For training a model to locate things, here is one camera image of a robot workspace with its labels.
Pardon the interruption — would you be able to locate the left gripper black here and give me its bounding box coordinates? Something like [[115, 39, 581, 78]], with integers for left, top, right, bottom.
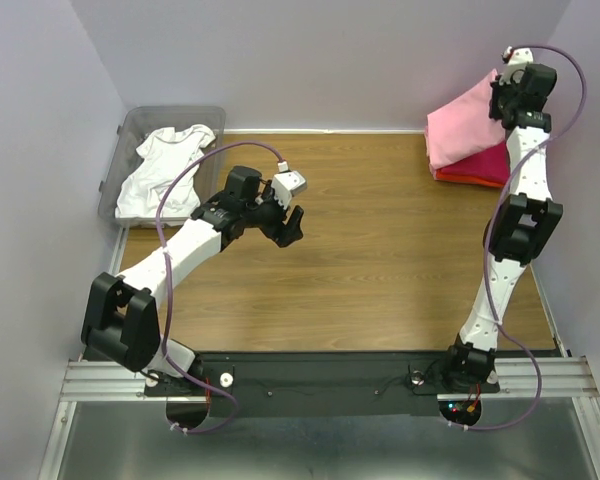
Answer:
[[242, 180, 304, 248]]

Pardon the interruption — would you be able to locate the aluminium frame rail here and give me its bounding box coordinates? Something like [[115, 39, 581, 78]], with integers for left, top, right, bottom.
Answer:
[[37, 219, 154, 480]]

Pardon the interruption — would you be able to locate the purple cable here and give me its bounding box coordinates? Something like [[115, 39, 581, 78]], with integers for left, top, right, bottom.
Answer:
[[154, 142, 291, 435], [447, 44, 590, 434]]

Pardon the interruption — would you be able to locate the orange folded t-shirt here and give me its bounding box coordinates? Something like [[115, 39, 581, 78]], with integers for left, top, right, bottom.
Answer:
[[433, 169, 507, 188]]

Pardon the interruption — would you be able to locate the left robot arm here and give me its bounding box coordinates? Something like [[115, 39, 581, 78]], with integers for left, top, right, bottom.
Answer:
[[81, 166, 307, 394]]

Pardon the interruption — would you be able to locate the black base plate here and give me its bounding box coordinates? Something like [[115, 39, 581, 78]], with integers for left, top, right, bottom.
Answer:
[[144, 351, 500, 418]]

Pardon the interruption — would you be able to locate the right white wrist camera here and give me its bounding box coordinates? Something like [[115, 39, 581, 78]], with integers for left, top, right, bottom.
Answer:
[[498, 46, 534, 85]]

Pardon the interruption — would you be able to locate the magenta folded t-shirt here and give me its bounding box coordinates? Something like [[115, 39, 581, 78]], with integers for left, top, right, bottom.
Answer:
[[441, 142, 510, 179]]

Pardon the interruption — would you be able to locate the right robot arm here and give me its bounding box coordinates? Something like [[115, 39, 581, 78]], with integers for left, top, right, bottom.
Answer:
[[440, 62, 563, 390]]

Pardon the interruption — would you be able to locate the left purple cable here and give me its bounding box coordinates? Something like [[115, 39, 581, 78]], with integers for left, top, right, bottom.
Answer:
[[154, 142, 291, 435]]

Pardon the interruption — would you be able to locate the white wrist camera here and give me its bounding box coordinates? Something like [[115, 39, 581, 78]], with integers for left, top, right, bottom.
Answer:
[[271, 161, 308, 210], [498, 46, 534, 85]]

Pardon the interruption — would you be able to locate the white t-shirt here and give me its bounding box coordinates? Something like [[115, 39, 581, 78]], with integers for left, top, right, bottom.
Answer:
[[115, 124, 216, 219]]

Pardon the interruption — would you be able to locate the light pink t-shirt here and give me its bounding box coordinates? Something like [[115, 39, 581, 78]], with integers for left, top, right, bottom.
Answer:
[[424, 69, 505, 172]]

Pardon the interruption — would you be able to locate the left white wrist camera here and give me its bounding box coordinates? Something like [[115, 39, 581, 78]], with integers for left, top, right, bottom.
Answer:
[[271, 161, 308, 210]]

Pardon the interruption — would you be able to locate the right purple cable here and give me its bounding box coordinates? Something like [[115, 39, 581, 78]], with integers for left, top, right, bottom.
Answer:
[[447, 44, 590, 434]]

